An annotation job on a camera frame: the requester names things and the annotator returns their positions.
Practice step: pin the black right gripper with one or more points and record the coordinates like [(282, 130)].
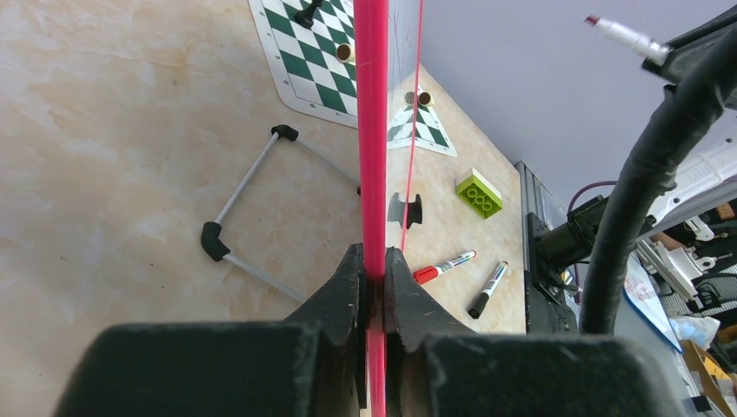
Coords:
[(691, 47)]

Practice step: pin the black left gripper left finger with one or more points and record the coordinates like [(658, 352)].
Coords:
[(310, 363)]

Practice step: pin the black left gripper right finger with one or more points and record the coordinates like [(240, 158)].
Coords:
[(437, 366)]

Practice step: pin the purple cap whiteboard marker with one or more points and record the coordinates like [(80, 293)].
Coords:
[(640, 43)]

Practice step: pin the pink framed whiteboard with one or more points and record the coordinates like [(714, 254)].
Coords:
[(387, 42)]

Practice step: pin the black cap whiteboard marker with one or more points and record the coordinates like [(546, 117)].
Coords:
[(479, 303)]

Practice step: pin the red cap whiteboard marker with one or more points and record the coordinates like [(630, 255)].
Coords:
[(431, 272)]

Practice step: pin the green white toy brick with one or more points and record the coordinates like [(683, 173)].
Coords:
[(478, 194)]

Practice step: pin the green white chessboard mat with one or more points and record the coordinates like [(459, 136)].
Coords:
[(310, 79)]

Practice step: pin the white chess piece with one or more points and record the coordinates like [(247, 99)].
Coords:
[(345, 53)]

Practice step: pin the black chess piece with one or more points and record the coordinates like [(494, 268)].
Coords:
[(305, 17)]

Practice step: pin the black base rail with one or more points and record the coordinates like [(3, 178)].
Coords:
[(547, 306)]

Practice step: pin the white wire whiteboard stand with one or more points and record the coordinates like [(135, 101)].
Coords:
[(265, 203)]

